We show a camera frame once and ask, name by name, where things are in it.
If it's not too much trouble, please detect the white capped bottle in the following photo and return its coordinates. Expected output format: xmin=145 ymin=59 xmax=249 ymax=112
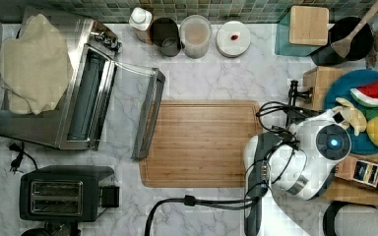
xmin=129 ymin=7 xmax=154 ymax=45

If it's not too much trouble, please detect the wooden drawer cabinet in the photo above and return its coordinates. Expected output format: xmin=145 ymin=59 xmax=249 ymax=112
xmin=299 ymin=66 xmax=378 ymax=206

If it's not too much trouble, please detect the black toaster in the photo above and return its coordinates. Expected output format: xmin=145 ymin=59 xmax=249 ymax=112
xmin=19 ymin=165 xmax=119 ymax=222

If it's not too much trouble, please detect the bamboo cutting board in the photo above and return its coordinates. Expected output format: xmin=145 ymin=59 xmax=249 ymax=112
xmin=139 ymin=100 xmax=262 ymax=188

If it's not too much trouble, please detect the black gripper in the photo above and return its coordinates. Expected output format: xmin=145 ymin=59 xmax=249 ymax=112
xmin=286 ymin=80 xmax=319 ymax=125

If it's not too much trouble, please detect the stainless toaster oven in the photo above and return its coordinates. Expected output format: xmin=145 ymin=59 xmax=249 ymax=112
xmin=0 ymin=6 xmax=165 ymax=159

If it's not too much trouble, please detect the toy banana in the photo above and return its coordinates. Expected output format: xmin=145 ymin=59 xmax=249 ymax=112
xmin=333 ymin=97 xmax=367 ymax=137

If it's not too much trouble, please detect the black power plug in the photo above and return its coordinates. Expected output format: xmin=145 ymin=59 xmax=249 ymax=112
xmin=9 ymin=143 xmax=38 ymax=173

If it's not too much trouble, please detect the black round object bottom right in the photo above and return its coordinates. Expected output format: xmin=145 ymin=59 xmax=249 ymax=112
xmin=323 ymin=201 xmax=376 ymax=236

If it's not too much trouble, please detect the toy watermelon slice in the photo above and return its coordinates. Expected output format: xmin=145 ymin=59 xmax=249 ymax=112
xmin=350 ymin=81 xmax=378 ymax=107

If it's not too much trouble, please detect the Stash tea box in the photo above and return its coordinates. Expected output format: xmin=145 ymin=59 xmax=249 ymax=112
xmin=335 ymin=156 xmax=378 ymax=188

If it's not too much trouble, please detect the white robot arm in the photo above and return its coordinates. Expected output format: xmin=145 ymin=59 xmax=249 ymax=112
xmin=243 ymin=81 xmax=351 ymax=236

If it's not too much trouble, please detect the wooden spatula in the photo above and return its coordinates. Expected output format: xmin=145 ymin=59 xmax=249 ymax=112
xmin=331 ymin=0 xmax=378 ymax=58

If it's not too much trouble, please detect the teal glass container bamboo lid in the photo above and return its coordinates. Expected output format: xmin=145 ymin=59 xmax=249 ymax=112
xmin=275 ymin=6 xmax=329 ymax=57

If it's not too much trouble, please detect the black utensil pot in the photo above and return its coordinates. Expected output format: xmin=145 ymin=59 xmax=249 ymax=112
xmin=310 ymin=17 xmax=374 ymax=66

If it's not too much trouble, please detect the dark object bottom left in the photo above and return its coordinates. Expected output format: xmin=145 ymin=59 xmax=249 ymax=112
xmin=21 ymin=222 xmax=82 ymax=236

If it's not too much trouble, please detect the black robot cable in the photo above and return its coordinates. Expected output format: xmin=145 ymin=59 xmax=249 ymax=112
xmin=144 ymin=100 xmax=301 ymax=236

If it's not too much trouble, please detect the black cup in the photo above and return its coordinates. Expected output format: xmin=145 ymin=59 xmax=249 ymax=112
xmin=150 ymin=18 xmax=181 ymax=57

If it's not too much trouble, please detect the blue plate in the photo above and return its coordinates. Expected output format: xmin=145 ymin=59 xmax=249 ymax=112
xmin=323 ymin=70 xmax=378 ymax=155

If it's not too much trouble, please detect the clear plastic jar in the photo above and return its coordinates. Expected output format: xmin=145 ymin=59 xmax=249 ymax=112
xmin=179 ymin=15 xmax=212 ymax=59

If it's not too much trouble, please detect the beige cloth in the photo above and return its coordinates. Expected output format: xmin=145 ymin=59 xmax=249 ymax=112
xmin=0 ymin=14 xmax=73 ymax=115

